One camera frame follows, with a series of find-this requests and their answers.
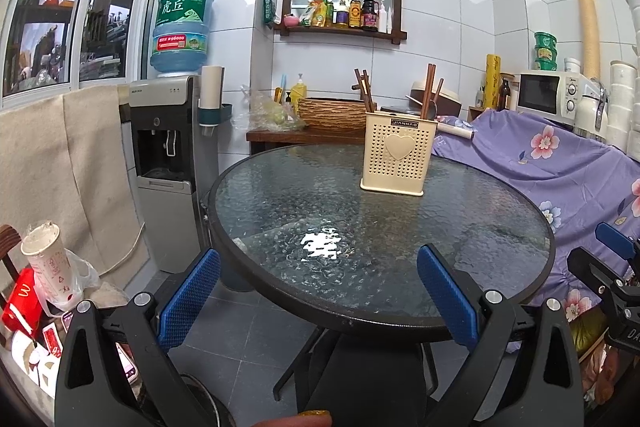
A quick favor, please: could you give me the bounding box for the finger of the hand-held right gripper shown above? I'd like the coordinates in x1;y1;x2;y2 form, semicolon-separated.
595;222;640;264
567;247;640;294

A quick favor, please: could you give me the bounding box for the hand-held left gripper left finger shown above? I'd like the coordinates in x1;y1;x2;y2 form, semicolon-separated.
54;248;222;427

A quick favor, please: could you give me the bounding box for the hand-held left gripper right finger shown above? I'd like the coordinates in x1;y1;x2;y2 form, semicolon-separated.
416;244;585;427

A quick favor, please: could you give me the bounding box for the cream plastic utensil holder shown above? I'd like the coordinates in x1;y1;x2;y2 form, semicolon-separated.
360;111;439;198

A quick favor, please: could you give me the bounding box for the set of chopsticks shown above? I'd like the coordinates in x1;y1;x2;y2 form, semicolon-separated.
354;63;445;120

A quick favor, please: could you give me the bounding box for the person's left hand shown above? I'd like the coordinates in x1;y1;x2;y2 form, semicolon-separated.
252;409;334;427

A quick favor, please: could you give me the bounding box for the green yellow cushion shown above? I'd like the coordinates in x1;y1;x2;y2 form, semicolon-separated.
570;314;609;361

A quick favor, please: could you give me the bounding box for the dark trash bin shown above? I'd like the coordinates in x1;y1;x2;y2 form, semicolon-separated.
200;192;256;294

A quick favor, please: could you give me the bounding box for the grey water dispenser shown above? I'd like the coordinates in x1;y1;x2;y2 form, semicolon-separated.
119;74;221;276

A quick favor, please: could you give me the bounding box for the white plastic bag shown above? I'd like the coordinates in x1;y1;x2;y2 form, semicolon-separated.
37;249;101;319

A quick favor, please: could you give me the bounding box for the purple floral cloth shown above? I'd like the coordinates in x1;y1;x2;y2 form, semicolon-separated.
431;109;640;324

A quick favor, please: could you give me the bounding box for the person's black trouser leg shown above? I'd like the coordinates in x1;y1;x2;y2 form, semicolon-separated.
307;337;432;427

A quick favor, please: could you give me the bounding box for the white thermos pot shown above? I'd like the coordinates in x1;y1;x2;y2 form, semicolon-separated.
575;79;611;142

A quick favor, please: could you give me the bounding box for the large printed paper cup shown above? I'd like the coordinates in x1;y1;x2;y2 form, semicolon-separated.
20;221;84;311

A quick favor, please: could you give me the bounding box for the white microwave oven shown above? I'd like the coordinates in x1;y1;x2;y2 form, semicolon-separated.
515;71;596;126

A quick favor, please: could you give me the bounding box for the white pan with glass lid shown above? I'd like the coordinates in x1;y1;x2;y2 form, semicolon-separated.
381;105;476;142

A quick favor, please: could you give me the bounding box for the white paper bag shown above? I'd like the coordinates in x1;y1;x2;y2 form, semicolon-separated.
10;329;64;399

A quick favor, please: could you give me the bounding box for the red paper bag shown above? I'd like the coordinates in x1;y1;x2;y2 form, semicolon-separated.
0;267;39;344

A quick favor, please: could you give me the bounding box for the beige felt cloth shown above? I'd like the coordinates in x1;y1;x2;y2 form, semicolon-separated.
0;94;107;269
62;84;151;276

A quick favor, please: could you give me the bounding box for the teal cup holder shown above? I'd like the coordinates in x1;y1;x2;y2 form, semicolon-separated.
197;103;234;137

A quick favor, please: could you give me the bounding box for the wooden chair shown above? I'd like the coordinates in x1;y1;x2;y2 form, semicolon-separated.
0;224;24;309

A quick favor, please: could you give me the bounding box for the wooden washstand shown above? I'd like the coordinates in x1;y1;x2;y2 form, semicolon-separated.
246;127;369;156

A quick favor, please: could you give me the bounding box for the brown white rice cooker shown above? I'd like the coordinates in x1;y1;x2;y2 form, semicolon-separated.
405;80;464;118

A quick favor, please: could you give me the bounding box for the yellow roll box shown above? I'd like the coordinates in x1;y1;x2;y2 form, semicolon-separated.
482;53;503;110

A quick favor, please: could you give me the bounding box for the clear plastic bag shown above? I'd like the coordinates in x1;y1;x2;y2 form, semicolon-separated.
232;84;306;133

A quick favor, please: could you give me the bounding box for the tall beige paper cup sleeve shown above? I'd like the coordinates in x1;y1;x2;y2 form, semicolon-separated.
575;0;601;80

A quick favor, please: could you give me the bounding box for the woven pattern wash basin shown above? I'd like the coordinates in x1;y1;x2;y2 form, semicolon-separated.
298;97;369;132

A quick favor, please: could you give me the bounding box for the white paper cup sleeve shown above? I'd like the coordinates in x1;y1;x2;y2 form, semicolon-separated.
200;66;225;110

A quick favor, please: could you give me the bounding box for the yellow soap pump bottle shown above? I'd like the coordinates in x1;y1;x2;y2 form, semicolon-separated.
290;74;307;110

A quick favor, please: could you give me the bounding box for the blue water jug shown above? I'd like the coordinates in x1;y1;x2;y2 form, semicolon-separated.
150;0;216;78

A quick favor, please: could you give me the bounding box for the dark soy sauce bottle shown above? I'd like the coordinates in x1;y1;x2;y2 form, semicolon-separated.
361;0;380;32

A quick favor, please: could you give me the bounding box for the sliding aluminium window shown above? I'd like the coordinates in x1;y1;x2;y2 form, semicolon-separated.
0;0;169;101

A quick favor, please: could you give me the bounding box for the white power cable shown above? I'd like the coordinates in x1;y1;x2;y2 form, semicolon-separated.
107;227;149;278

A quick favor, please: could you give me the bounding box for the black cable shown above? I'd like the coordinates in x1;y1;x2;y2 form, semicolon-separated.
177;372;237;427

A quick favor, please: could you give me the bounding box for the black table leg frame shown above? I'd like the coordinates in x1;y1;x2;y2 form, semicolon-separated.
272;327;437;409

